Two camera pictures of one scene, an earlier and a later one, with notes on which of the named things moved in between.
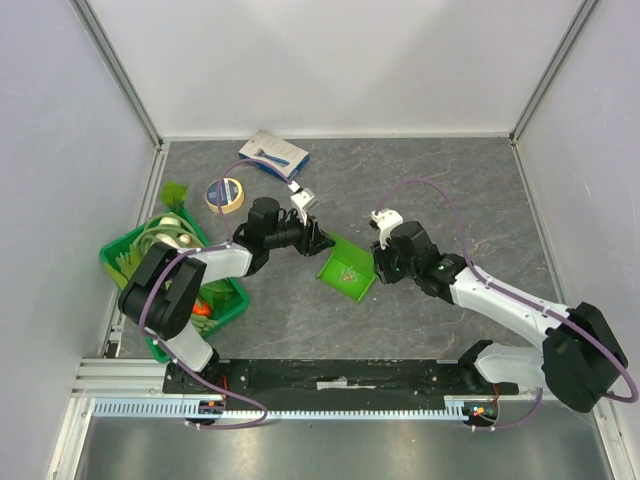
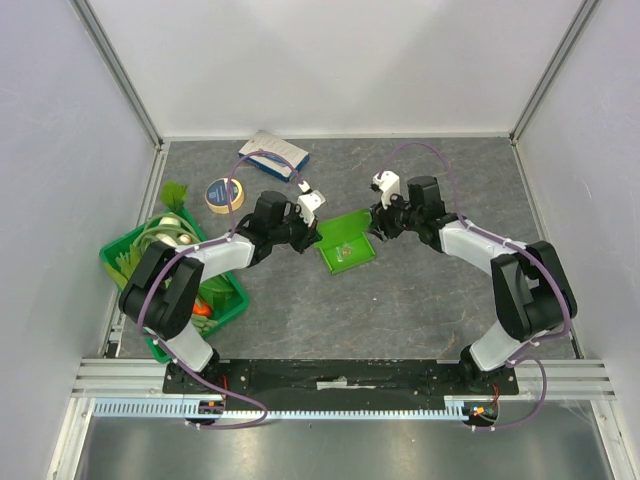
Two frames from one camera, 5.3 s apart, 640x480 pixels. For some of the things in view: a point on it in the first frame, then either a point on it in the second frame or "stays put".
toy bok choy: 220,296 stays put
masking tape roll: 231,195 stays put
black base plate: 336,378 stays put
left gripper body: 304,242 stays put
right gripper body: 382,265 to 382,220
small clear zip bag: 348,275 to 344,250
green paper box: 350,270 to 346,230
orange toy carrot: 204,310 stays put
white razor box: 288,159 stays put
